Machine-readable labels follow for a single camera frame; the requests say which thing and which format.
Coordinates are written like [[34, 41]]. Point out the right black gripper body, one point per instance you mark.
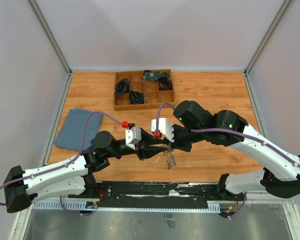
[[182, 138]]

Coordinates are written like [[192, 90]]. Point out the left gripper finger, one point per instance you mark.
[[149, 152], [149, 140]]

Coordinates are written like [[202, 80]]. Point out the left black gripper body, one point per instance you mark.
[[138, 147]]

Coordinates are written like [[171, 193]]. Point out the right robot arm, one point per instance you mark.
[[280, 172]]

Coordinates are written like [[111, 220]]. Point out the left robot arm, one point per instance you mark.
[[74, 176]]

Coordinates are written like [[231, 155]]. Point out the dark rolled tie centre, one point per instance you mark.
[[136, 98]]

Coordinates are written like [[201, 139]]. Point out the dark rolled tie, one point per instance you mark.
[[164, 84], [122, 87], [136, 98]]

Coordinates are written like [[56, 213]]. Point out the wooden compartment tray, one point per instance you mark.
[[153, 94]]

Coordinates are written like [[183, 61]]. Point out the dark rolled tie right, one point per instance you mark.
[[164, 84]]

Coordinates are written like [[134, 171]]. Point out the dark rolled tie left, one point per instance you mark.
[[122, 87]]

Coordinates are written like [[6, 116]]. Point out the blue yellow patterned tie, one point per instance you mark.
[[154, 75]]

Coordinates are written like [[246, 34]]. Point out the blue folded cloth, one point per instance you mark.
[[71, 133]]

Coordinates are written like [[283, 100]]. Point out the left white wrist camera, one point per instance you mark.
[[132, 137]]

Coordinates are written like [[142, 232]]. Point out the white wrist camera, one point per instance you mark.
[[132, 137], [165, 127]]

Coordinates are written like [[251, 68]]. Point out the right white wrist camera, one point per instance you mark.
[[165, 127]]

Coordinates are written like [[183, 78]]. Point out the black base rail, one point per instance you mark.
[[137, 189]]

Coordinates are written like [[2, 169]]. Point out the grey slotted cable duct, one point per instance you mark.
[[144, 204]]

